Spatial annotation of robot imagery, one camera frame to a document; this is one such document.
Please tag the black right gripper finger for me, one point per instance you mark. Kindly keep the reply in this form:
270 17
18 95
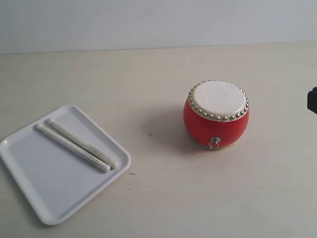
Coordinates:
312 100

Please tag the white drumstick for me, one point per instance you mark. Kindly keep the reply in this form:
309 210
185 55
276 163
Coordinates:
74 148
83 144

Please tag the small red drum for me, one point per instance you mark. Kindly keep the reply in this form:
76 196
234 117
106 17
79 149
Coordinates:
216 113

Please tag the white plastic tray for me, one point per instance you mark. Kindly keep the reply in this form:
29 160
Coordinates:
56 181

